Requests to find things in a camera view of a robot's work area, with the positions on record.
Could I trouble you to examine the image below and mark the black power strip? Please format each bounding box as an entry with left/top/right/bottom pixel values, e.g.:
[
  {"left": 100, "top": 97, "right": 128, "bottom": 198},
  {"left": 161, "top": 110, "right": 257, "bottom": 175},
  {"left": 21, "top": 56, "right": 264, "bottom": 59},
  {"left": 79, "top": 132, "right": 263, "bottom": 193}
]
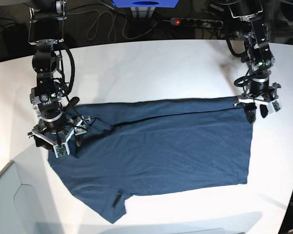
[{"left": 169, "top": 18, "right": 224, "bottom": 29}]

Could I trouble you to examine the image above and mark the dark blue T-shirt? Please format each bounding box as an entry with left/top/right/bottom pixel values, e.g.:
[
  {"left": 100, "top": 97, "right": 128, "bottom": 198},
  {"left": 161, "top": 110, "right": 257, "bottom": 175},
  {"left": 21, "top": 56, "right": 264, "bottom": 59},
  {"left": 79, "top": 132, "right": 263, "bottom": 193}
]
[{"left": 48, "top": 97, "right": 253, "bottom": 223}]

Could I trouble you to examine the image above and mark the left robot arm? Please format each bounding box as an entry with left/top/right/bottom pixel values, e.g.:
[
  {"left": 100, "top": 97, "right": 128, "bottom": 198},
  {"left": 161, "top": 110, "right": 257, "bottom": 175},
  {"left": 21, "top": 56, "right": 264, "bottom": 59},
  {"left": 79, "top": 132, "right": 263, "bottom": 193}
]
[{"left": 225, "top": 0, "right": 282, "bottom": 124}]

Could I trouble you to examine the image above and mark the grey looped cable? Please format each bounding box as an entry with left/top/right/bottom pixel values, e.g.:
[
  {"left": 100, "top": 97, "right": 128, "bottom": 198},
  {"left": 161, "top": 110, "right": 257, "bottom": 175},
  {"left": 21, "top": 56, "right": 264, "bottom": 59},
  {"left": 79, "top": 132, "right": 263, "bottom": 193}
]
[{"left": 86, "top": 9, "right": 159, "bottom": 42}]

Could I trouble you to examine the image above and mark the blue box on stand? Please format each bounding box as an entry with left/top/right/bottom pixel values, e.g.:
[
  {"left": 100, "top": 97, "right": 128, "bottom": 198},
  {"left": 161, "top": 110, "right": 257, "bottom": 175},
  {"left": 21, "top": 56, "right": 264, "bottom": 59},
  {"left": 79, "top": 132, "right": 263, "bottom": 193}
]
[{"left": 111, "top": 0, "right": 178, "bottom": 8}]

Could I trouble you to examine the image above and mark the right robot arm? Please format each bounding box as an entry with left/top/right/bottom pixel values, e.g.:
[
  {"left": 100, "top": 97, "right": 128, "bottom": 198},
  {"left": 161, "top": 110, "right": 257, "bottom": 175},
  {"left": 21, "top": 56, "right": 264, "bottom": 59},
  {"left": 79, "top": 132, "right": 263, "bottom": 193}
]
[{"left": 28, "top": 0, "right": 90, "bottom": 158}]

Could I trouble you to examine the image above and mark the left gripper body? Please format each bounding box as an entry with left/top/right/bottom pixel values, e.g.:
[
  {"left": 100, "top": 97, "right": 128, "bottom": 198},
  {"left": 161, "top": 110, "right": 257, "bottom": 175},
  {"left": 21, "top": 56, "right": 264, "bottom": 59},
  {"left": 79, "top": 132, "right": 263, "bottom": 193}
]
[{"left": 233, "top": 79, "right": 281, "bottom": 106}]

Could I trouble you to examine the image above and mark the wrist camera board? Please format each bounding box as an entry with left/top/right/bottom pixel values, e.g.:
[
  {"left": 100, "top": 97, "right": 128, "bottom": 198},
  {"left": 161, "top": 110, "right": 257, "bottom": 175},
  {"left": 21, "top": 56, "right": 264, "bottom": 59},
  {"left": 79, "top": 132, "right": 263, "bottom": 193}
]
[
  {"left": 267, "top": 99, "right": 283, "bottom": 115},
  {"left": 53, "top": 142, "right": 70, "bottom": 158}
]

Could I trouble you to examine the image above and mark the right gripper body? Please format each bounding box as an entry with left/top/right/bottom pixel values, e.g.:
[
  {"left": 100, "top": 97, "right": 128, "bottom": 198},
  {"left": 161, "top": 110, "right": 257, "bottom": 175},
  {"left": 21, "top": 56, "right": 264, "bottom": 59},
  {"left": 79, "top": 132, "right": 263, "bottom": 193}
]
[{"left": 27, "top": 113, "right": 91, "bottom": 154}]

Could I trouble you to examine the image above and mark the grey plastic bin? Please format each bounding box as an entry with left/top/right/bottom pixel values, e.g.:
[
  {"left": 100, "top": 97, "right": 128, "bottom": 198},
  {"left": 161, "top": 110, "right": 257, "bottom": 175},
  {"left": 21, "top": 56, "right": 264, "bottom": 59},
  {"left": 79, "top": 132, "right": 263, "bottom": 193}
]
[{"left": 0, "top": 161, "right": 42, "bottom": 234}]

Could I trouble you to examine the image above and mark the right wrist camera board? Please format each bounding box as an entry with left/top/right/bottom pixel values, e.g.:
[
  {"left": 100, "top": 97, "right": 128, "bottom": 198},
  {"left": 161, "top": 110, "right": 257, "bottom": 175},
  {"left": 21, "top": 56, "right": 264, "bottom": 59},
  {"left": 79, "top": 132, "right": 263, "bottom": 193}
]
[{"left": 53, "top": 142, "right": 70, "bottom": 158}]

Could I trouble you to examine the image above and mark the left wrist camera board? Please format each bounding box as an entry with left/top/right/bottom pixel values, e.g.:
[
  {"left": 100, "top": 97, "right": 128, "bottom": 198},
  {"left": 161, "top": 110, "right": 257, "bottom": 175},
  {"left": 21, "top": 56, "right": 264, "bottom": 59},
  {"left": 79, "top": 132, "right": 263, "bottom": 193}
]
[{"left": 267, "top": 99, "right": 283, "bottom": 115}]

